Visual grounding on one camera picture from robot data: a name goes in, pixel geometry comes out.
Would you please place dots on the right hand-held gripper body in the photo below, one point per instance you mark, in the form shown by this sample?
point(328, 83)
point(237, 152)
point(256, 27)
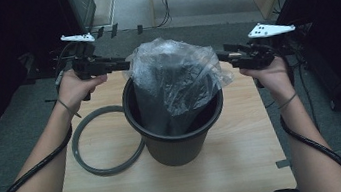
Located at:
point(260, 54)

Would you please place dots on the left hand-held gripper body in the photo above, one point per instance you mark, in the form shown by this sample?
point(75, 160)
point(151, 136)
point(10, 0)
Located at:
point(87, 67)

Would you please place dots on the clear plastic trash bag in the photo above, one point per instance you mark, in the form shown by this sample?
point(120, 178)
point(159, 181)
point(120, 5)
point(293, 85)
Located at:
point(172, 75)

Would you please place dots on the black plastic trash bin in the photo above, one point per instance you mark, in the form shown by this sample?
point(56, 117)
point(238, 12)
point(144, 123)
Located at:
point(179, 148)

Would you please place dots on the person's right hand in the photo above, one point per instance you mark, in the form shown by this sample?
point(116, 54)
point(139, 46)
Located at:
point(273, 78)

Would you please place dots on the person's left hand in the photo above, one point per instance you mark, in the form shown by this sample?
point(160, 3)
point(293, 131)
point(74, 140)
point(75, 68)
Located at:
point(71, 89)

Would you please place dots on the small black floor block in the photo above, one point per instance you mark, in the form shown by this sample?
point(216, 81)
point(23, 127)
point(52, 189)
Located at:
point(140, 29)
point(114, 30)
point(100, 32)

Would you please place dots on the thin grey wrist band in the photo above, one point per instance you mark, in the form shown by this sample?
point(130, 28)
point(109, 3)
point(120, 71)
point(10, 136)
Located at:
point(66, 107)
point(288, 101)

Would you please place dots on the black stand base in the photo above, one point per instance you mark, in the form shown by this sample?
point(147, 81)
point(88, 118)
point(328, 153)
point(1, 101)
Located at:
point(37, 69)

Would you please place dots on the black computer tower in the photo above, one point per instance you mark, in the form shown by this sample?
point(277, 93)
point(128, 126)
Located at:
point(81, 4)

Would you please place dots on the grey tape piece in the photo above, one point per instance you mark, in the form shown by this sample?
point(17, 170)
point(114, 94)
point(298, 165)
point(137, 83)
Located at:
point(282, 163)

